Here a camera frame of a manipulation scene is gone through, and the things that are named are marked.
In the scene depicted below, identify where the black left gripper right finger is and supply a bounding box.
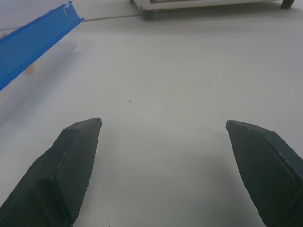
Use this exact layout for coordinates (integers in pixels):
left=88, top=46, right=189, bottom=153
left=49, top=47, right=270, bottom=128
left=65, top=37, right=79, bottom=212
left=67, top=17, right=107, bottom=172
left=225, top=120, right=303, bottom=227

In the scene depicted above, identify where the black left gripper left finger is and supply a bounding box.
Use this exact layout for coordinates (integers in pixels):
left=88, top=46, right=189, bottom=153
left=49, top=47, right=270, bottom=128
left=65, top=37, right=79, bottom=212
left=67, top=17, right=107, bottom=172
left=0, top=117, right=103, bottom=227

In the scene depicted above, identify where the white appliance with black feet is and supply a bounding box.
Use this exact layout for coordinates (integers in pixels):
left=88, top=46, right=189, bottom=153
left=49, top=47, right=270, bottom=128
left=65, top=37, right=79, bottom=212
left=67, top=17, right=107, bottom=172
left=130, top=0, right=296, bottom=21

